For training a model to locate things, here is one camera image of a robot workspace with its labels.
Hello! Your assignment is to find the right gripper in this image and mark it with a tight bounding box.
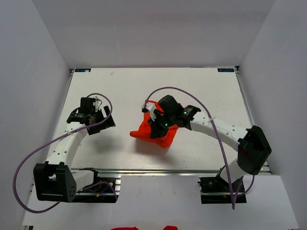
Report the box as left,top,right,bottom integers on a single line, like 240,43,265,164
148,111,176,138

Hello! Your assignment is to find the orange t-shirt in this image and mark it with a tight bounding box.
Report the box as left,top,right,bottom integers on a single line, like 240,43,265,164
130,112,179,149

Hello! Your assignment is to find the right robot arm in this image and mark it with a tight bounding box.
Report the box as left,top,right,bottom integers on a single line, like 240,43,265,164
143,95,272,191

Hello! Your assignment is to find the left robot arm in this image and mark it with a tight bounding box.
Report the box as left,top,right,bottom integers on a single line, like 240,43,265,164
33,97,115,203

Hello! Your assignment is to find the left black corner label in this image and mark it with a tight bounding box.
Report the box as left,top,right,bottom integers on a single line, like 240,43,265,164
74,68,91,72

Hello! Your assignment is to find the black corner label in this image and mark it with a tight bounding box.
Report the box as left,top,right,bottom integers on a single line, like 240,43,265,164
74,68,91,72
217,68,235,72

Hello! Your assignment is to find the right black corner label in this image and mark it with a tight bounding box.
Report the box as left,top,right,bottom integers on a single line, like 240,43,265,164
217,68,235,72

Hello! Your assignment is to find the red cloth bottom right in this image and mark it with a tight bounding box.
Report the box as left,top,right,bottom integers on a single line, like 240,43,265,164
163,225,178,230

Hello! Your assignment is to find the red cloth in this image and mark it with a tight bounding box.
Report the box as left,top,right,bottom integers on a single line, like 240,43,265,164
163,225,178,230
110,227,139,230

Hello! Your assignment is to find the red cloth bottom left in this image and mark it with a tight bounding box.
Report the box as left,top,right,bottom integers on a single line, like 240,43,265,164
110,227,139,230

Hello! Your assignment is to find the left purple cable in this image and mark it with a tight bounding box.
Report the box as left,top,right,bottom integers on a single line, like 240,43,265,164
12,92,118,214

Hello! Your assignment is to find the purple cable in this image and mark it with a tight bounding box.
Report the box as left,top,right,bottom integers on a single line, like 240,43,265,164
12,92,118,214
145,86,256,210

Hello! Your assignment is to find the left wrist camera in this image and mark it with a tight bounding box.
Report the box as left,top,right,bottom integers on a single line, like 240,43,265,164
93,96,103,112

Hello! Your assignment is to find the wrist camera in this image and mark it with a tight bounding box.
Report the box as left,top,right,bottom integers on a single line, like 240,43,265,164
142,101,156,121
93,96,103,112

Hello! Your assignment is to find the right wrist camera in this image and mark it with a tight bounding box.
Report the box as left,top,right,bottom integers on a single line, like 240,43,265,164
142,101,156,121

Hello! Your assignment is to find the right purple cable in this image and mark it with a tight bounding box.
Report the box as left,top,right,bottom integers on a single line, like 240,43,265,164
145,86,256,210

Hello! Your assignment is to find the aluminium table rail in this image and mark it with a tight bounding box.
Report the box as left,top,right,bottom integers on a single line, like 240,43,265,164
69,167,272,176

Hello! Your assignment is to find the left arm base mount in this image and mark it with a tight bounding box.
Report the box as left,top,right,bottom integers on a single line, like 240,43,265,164
72,168,121,204

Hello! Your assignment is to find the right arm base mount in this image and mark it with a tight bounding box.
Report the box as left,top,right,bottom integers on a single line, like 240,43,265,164
198,177,247,204

